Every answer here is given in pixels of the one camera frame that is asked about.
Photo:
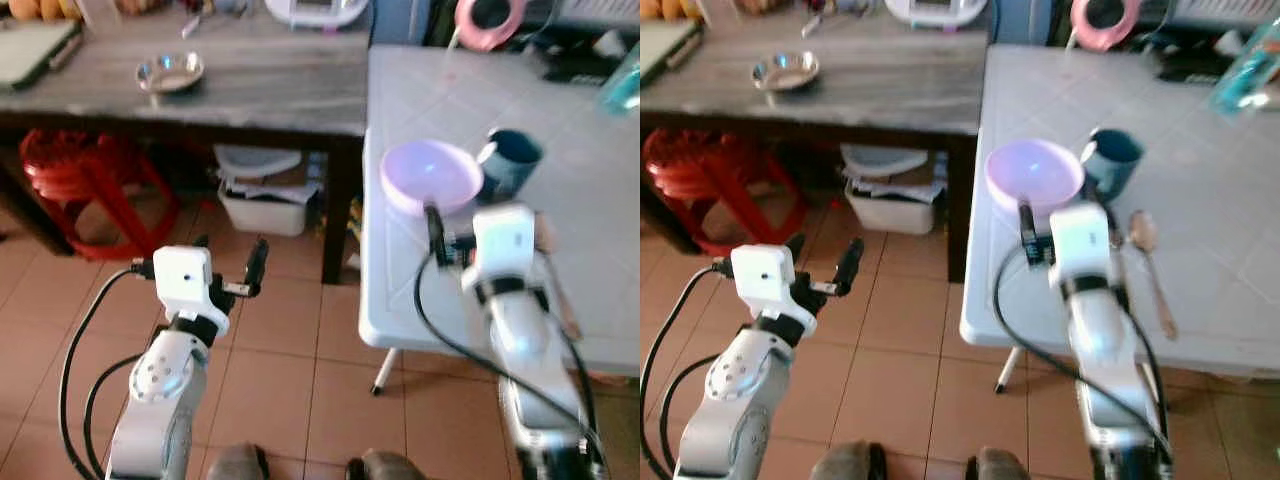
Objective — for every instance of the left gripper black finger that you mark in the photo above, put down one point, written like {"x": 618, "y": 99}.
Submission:
{"x": 199, "y": 242}
{"x": 257, "y": 265}
{"x": 850, "y": 264}
{"x": 795, "y": 248}

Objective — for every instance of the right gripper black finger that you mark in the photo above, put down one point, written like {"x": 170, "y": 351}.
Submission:
{"x": 436, "y": 232}
{"x": 1026, "y": 230}

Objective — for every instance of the pink plastic bowl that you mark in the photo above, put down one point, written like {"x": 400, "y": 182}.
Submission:
{"x": 425, "y": 172}
{"x": 1030, "y": 170}

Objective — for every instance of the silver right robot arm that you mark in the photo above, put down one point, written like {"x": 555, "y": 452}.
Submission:
{"x": 525, "y": 350}
{"x": 1105, "y": 350}

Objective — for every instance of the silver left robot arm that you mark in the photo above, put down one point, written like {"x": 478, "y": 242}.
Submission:
{"x": 160, "y": 390}
{"x": 735, "y": 390}

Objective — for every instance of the white plastic storage bin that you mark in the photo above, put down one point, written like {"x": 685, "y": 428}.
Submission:
{"x": 265, "y": 208}
{"x": 890, "y": 205}

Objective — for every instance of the dark blue cup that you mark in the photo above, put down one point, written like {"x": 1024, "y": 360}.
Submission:
{"x": 1112, "y": 165}
{"x": 512, "y": 165}

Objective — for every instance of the red plastic stool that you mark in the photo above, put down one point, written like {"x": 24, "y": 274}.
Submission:
{"x": 700, "y": 172}
{"x": 75, "y": 175}

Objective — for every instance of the white plastic folding table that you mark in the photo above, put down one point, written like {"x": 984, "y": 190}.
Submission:
{"x": 590, "y": 180}
{"x": 1220, "y": 220}

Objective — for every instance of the small metal bowl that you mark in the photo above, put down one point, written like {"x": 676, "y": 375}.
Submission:
{"x": 785, "y": 72}
{"x": 170, "y": 72}

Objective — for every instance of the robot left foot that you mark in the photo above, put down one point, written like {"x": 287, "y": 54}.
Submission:
{"x": 848, "y": 464}
{"x": 238, "y": 465}

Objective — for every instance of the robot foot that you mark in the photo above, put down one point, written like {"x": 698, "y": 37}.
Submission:
{"x": 385, "y": 467}
{"x": 848, "y": 464}
{"x": 998, "y": 466}
{"x": 238, "y": 465}

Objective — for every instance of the grey wood-top table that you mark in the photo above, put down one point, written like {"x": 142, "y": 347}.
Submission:
{"x": 900, "y": 85}
{"x": 280, "y": 85}

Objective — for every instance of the black flat object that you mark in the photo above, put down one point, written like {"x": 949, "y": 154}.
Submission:
{"x": 1190, "y": 66}
{"x": 580, "y": 68}

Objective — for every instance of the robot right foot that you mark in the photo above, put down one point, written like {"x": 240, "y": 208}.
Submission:
{"x": 385, "y": 467}
{"x": 998, "y": 466}

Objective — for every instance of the teal plastic bottle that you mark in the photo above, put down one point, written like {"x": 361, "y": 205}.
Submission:
{"x": 1245, "y": 70}
{"x": 624, "y": 85}

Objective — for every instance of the white kitchen appliance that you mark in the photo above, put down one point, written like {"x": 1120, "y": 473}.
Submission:
{"x": 315, "y": 12}
{"x": 935, "y": 10}

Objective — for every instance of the green flat tray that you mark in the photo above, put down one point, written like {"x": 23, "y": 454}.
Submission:
{"x": 30, "y": 50}
{"x": 665, "y": 48}

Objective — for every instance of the orange fruits pile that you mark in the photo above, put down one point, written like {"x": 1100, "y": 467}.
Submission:
{"x": 665, "y": 8}
{"x": 40, "y": 8}

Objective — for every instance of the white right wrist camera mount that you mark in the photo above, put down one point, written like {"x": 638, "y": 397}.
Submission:
{"x": 503, "y": 242}
{"x": 1080, "y": 240}

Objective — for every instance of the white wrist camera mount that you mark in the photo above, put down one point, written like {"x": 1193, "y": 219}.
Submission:
{"x": 183, "y": 278}
{"x": 762, "y": 272}
{"x": 1080, "y": 240}
{"x": 503, "y": 242}

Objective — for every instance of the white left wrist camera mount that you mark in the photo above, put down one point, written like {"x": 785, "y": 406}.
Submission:
{"x": 762, "y": 272}
{"x": 183, "y": 278}

